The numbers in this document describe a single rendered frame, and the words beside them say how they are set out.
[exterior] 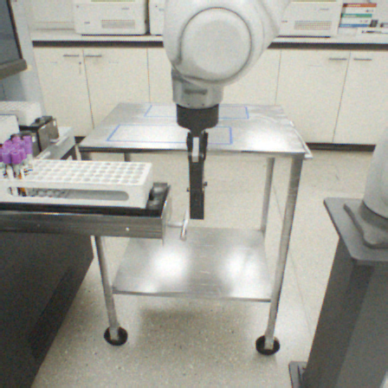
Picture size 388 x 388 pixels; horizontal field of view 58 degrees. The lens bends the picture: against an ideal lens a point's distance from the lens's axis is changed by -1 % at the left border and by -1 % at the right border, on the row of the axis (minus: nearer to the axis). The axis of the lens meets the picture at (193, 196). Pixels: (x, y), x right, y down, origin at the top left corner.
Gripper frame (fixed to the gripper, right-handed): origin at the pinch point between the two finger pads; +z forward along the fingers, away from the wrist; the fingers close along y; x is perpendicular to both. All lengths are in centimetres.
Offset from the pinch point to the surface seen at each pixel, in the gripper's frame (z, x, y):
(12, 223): 2.3, -36.0, 6.6
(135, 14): -25, -61, -229
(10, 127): -4, -55, -31
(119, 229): 2.7, -14.4, 6.6
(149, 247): 52, -23, -51
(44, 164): -6.2, -31.9, -2.7
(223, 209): 80, 8, -129
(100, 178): -6.3, -18.3, 3.0
